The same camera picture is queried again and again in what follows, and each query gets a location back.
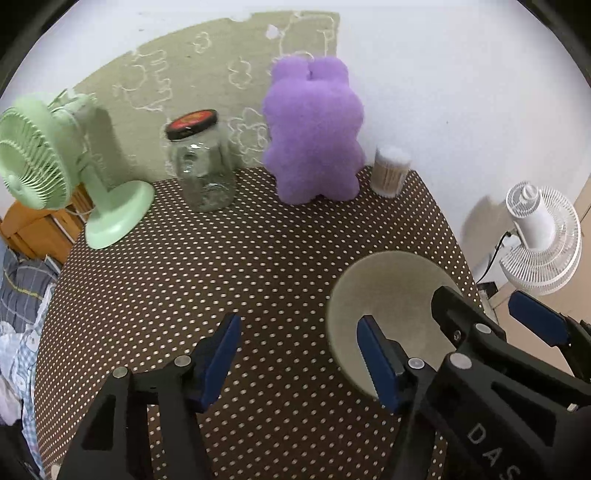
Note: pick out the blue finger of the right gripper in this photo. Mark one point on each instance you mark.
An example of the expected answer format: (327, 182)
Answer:
(544, 322)

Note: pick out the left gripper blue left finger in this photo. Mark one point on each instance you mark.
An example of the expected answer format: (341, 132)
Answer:
(189, 385)

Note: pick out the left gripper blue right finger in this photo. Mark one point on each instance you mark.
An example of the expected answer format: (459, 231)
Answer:
(401, 383)

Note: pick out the large green-rim bowl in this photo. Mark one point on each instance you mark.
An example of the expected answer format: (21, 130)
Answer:
(396, 288)

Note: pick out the beige door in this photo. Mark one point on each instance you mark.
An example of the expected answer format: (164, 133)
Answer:
(577, 349)

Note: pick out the white floor fan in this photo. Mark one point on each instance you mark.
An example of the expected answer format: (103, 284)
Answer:
(550, 239)

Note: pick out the brown polka-dot tablecloth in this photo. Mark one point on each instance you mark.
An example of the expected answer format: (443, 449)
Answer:
(286, 411)

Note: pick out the plaid clothes pile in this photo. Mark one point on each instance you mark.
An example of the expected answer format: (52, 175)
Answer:
(27, 287)

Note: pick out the wooden chair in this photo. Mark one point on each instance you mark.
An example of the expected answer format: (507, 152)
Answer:
(38, 234)

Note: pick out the cotton swab container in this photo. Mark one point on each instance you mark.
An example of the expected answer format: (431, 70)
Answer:
(390, 170)

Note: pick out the glass jar black lid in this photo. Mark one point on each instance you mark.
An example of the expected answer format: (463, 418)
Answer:
(202, 165)

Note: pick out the purple plush toy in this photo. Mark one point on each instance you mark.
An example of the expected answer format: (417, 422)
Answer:
(314, 118)

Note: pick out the green desk fan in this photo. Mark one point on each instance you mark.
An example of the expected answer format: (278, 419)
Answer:
(46, 154)

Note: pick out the green patterned wall mat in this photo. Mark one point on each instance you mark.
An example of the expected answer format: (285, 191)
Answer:
(222, 64)

